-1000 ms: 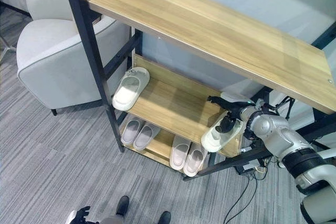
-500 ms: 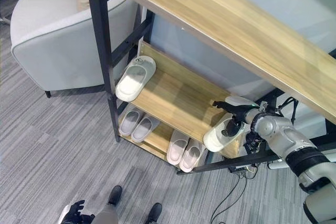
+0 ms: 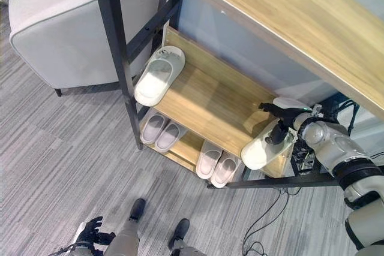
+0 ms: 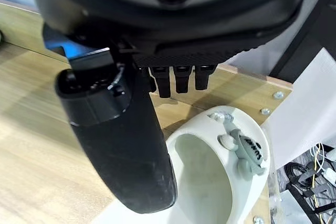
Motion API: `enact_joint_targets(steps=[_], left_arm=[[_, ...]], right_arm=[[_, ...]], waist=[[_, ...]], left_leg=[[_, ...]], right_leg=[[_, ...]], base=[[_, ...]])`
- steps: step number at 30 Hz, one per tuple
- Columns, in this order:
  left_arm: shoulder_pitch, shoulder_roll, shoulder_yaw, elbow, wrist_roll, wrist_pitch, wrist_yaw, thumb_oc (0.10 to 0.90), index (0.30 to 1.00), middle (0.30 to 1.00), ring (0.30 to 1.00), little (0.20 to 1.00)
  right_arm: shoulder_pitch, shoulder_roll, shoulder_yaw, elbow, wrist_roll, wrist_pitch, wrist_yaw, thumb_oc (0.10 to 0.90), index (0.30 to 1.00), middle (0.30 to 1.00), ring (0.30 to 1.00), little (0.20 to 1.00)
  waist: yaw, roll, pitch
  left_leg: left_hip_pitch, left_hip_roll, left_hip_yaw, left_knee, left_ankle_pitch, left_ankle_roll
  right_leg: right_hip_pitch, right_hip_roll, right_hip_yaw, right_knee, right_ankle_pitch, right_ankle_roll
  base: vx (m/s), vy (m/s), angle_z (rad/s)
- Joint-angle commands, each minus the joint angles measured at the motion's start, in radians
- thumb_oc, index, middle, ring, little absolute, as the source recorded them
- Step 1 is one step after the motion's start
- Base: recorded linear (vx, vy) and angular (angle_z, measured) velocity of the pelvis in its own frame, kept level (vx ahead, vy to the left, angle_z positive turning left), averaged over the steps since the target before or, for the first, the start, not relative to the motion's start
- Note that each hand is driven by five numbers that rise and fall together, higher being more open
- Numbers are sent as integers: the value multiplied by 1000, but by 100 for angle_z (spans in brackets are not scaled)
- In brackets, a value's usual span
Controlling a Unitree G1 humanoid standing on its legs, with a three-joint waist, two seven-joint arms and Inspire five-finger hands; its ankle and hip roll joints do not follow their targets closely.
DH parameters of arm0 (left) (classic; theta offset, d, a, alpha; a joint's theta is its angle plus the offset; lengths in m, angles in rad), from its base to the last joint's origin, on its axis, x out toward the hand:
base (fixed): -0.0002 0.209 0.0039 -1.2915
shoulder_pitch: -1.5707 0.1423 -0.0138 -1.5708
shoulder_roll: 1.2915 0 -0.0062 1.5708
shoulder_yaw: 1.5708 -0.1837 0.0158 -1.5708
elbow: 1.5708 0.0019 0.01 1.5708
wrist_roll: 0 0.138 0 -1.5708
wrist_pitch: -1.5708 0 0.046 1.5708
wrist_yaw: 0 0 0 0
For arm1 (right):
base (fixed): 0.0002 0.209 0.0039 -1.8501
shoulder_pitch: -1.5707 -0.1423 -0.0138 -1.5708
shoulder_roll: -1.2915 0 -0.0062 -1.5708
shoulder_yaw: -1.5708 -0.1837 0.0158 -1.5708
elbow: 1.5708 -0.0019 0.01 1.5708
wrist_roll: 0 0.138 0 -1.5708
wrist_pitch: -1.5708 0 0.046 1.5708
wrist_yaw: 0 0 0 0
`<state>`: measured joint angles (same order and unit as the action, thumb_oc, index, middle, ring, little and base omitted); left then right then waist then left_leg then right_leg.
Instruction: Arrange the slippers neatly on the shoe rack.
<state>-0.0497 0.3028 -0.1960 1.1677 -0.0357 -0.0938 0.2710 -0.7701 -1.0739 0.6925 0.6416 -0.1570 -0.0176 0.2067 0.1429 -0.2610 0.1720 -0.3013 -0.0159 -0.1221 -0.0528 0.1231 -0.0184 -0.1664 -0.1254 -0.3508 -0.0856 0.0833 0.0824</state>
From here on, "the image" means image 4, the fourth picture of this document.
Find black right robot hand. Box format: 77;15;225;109
28;0;308;215

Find wooden shoe rack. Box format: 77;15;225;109
0;2;293;224

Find blue flat object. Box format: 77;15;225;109
44;35;98;59

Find black metal floor stand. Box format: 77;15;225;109
286;174;336;221

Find white plug connector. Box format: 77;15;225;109
323;168;336;183

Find coiled black cable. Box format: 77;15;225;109
285;161;317;184

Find yellow and white wires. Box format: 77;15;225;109
309;142;327;224

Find black metal frame post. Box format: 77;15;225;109
269;0;336;83

